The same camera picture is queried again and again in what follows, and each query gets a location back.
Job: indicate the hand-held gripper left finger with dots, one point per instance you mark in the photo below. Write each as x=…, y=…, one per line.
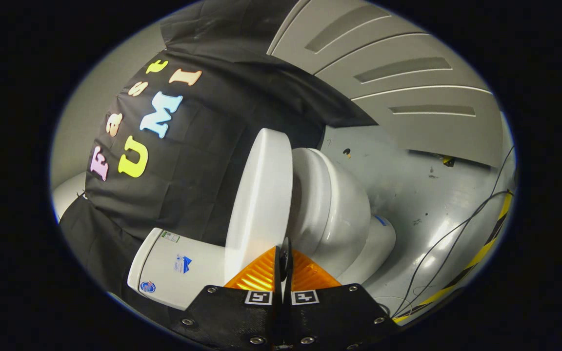
x=232, y=317

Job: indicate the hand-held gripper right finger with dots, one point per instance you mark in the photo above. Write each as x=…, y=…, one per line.
x=334, y=317

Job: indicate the white toilet lid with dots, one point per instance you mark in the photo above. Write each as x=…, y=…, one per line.
x=261, y=195

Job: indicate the white ceramic toilet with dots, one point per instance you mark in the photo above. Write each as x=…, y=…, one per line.
x=330, y=209

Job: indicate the yellow black floor tape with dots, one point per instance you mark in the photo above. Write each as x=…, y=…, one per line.
x=476, y=261

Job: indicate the black backdrop cloth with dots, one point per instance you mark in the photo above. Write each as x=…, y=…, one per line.
x=203, y=146

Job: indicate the small yellow object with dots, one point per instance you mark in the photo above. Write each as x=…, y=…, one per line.
x=449, y=161

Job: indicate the grey white cabinet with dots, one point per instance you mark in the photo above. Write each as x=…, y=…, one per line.
x=408, y=48

